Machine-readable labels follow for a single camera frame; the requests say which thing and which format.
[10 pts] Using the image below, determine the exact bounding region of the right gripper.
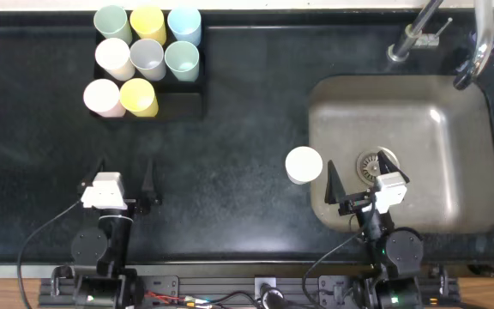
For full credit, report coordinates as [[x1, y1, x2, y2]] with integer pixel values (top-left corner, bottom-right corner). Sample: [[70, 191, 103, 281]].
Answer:
[[323, 149, 411, 217]]

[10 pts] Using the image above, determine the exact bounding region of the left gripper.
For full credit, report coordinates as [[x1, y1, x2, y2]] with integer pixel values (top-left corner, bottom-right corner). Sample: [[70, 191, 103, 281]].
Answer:
[[77, 156, 163, 215]]

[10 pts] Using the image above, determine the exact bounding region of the white cup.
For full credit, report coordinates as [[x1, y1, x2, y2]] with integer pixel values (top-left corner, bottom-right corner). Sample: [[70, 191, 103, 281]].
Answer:
[[285, 146, 324, 185], [94, 37, 136, 82]]

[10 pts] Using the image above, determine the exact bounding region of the yellow cup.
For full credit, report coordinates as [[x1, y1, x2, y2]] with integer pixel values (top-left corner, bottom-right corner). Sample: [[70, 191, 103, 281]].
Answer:
[[119, 77, 160, 118], [129, 4, 167, 46]]

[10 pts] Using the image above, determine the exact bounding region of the pink cup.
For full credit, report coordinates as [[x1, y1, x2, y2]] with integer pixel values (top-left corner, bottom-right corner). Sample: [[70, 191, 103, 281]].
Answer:
[[82, 78, 127, 118]]

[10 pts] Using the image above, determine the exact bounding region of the steel sink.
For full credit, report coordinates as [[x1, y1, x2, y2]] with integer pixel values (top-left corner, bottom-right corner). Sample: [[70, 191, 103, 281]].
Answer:
[[308, 75, 494, 235]]

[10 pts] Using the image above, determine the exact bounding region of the black tray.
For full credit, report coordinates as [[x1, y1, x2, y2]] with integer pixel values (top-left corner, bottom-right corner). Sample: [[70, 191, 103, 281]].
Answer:
[[90, 8, 208, 121]]

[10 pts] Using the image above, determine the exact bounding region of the grey cup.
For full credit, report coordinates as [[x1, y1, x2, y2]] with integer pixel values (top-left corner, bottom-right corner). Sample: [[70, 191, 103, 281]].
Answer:
[[129, 38, 167, 82]]

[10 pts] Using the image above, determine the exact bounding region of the green cup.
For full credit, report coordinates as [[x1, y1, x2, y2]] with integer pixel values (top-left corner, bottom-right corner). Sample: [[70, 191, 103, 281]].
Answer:
[[93, 3, 133, 45], [164, 40, 201, 82]]

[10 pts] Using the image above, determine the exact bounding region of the steel tap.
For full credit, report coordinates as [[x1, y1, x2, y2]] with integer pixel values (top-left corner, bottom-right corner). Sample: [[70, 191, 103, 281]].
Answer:
[[386, 0, 494, 91]]

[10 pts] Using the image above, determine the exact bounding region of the blue cup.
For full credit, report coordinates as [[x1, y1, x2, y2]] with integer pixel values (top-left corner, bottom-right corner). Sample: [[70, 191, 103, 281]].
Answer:
[[166, 5, 202, 47]]

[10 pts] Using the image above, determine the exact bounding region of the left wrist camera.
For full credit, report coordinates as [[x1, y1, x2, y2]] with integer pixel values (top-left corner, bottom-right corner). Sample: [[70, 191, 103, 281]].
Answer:
[[81, 172, 129, 211]]

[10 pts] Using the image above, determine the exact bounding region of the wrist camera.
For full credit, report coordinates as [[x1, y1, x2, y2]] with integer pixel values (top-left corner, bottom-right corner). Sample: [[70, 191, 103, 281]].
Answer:
[[373, 171, 408, 215], [81, 172, 129, 211]]

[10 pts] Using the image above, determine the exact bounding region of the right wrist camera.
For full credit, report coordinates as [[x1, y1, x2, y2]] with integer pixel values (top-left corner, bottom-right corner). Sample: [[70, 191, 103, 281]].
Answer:
[[373, 171, 408, 215]]

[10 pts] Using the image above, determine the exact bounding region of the black cable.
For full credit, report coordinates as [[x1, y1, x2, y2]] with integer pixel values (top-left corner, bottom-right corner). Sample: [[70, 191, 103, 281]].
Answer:
[[16, 199, 83, 309], [301, 192, 379, 309]]

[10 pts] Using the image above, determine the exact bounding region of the mounting rail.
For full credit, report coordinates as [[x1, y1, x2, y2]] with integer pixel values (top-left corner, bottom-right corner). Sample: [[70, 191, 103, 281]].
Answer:
[[39, 274, 462, 309]]

